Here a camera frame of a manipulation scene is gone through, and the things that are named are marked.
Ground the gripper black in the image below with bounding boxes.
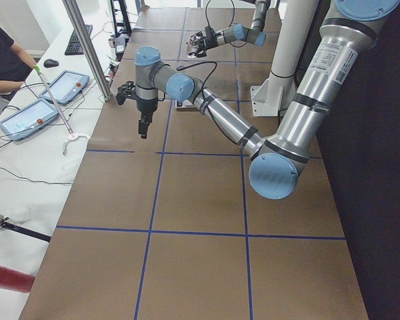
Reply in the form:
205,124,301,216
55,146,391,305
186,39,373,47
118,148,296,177
189,33,218,57
138,109,157,139

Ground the glass sauce bottle metal pourer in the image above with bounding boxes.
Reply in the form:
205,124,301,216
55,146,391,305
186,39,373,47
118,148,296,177
187,31,203,58

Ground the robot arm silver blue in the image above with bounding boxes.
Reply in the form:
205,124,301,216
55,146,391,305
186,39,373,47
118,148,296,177
187,0,271,58
132,1,398,199

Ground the teach pendant far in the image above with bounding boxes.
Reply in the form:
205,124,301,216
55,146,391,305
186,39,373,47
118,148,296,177
49,70,90,105

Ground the teach pendant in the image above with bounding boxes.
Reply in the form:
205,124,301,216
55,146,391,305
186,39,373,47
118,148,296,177
0,99,59,141
49,70,90,105

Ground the black keyboard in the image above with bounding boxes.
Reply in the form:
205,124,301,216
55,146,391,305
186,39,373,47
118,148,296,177
64,31,84,56

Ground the black computer mouse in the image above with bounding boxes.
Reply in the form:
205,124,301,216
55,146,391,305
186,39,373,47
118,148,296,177
43,59,59,68

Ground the teach pendant near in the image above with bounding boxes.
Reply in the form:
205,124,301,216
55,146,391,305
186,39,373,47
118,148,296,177
0,99,59,141

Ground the seated person black shirt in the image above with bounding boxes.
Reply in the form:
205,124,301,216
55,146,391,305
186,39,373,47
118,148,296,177
0,27,37,94

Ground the black tripod rod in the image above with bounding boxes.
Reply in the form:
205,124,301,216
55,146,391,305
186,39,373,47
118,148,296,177
0,215,51,243

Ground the red cylinder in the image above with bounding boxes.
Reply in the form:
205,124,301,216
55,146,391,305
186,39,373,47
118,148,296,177
0,266,35,293

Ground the arm camera cable black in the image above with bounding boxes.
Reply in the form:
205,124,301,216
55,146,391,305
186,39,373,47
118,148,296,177
177,61,218,87

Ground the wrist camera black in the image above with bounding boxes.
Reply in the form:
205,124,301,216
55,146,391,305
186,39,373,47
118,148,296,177
205,26,215,38
116,81,137,105

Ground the grabber stick green handle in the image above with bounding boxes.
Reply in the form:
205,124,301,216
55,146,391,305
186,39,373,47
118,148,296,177
33,65,91,155

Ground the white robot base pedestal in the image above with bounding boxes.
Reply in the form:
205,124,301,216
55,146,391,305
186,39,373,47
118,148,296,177
250,0,319,117

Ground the aluminium frame post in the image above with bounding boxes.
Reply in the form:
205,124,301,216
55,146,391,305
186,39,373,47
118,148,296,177
63,0,112,101

